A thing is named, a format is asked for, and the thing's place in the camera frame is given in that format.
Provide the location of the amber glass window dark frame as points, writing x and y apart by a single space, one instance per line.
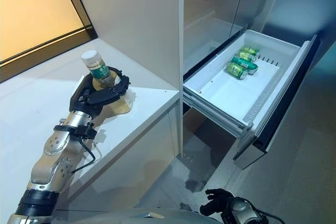
34 19

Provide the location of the yellow-green drink can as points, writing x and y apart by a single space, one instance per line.
236 70
250 51
248 56

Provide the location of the white tall cabinet panel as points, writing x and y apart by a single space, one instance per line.
131 24

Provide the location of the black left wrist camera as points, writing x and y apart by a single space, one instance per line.
84 130

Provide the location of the tea bottle white cap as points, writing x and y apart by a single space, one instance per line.
98 69

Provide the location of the stainless steel fridge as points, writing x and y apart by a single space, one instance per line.
210 3

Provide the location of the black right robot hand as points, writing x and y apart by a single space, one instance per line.
218 205

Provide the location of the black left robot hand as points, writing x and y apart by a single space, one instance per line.
81 98

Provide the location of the silver robot torso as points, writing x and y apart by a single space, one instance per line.
136 216

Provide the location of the dark green drink can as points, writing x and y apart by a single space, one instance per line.
246 64

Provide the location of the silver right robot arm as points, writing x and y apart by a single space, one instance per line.
244 208

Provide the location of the white low counter cabinet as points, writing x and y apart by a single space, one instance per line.
136 124

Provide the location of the white fridge drawer steel front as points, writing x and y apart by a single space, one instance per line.
228 98

